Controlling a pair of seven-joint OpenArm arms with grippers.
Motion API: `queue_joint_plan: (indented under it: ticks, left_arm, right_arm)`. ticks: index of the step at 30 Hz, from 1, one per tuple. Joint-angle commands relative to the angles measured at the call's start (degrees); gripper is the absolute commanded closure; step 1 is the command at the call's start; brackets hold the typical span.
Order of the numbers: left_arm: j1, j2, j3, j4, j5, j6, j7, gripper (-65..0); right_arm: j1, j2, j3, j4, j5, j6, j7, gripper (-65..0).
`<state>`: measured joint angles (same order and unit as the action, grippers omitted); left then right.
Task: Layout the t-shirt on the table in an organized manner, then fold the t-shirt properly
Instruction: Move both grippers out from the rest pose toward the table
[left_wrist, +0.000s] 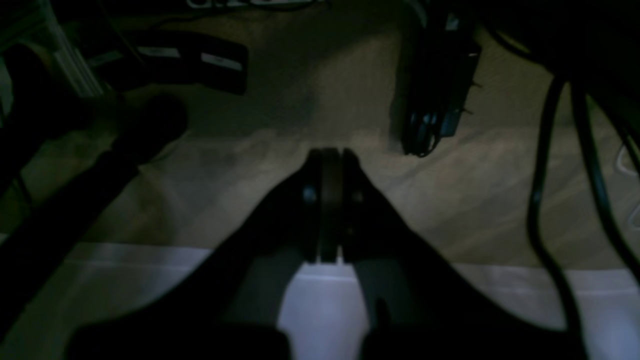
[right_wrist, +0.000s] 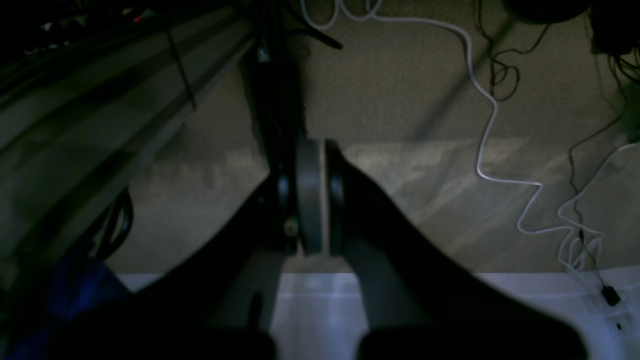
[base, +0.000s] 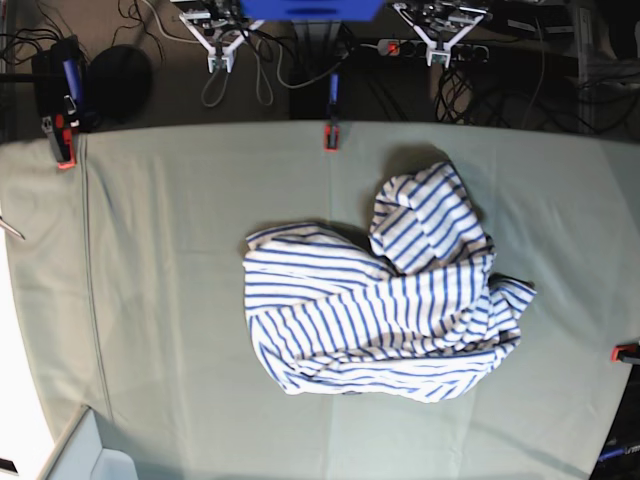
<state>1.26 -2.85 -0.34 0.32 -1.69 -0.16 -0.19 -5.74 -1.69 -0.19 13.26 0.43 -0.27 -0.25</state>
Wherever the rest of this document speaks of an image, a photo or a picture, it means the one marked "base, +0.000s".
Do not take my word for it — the grey looped cable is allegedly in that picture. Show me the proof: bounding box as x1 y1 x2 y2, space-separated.
139 0 351 108

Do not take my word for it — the red black centre clamp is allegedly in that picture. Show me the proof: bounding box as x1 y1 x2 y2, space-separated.
324 122 340 152

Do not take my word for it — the blue box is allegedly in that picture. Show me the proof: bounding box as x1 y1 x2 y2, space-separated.
240 0 384 21

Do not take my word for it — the black power strip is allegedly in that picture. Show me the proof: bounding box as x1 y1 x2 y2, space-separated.
373 39 490 63

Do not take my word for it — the blue white striped t-shirt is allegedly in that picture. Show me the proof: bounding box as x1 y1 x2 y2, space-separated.
243 162 536 403

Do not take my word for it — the red black left clamp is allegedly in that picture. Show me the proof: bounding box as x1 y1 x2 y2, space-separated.
41 114 77 170

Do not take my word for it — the red black right clamp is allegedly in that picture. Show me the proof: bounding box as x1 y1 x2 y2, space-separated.
611 343 640 366

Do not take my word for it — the black round bag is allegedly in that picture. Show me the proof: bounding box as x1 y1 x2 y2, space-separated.
86 44 153 123

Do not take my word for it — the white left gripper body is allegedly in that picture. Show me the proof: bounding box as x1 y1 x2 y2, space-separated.
392 0 486 67

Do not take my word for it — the red black clamp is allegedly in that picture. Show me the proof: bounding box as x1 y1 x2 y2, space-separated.
41 114 77 170
611 343 640 366
324 122 340 152

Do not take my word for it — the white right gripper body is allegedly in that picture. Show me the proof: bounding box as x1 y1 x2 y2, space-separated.
179 3 264 73

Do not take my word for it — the green table cloth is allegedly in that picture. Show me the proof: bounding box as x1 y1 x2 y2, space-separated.
1 122 639 479

